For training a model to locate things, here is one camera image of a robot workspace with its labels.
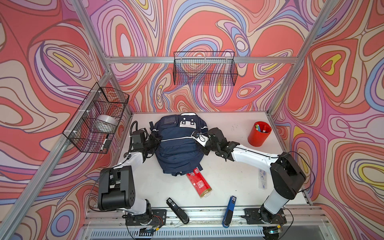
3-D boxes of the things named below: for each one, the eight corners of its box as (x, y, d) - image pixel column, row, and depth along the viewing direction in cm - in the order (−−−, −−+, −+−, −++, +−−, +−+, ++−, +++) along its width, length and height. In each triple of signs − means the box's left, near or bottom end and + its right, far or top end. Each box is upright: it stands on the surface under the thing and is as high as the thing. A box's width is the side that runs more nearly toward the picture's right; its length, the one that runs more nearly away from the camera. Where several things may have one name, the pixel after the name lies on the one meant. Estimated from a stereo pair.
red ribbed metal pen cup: (247, 144, 103) (254, 132, 92) (248, 132, 110) (254, 119, 99) (262, 148, 101) (271, 136, 90) (263, 136, 108) (271, 123, 97)
